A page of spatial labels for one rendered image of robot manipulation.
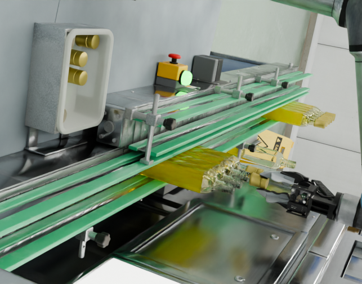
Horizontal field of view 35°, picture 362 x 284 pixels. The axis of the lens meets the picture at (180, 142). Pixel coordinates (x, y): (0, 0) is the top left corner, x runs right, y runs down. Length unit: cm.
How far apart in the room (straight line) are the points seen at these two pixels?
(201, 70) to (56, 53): 88
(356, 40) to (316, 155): 625
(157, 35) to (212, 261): 73
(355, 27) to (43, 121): 67
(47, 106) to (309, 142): 634
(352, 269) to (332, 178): 591
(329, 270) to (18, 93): 84
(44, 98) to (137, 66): 48
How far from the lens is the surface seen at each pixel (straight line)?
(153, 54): 172
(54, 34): 120
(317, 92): 731
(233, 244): 142
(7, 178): 111
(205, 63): 198
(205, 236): 143
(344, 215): 142
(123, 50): 155
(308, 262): 143
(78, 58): 127
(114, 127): 136
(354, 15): 122
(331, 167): 742
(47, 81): 122
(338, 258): 155
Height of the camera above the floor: 151
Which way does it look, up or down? 21 degrees down
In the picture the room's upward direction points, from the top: 106 degrees clockwise
